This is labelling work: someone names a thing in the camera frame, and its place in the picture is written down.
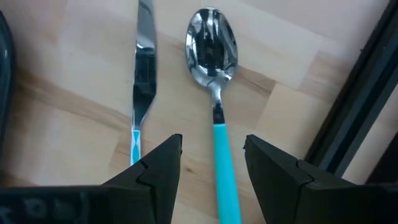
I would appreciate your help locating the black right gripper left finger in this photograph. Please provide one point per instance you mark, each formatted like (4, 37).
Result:
(155, 180)

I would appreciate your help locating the black plastic tray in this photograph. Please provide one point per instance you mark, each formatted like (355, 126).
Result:
(4, 77)

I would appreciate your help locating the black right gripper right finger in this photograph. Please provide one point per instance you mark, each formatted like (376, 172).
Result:
(280, 193)

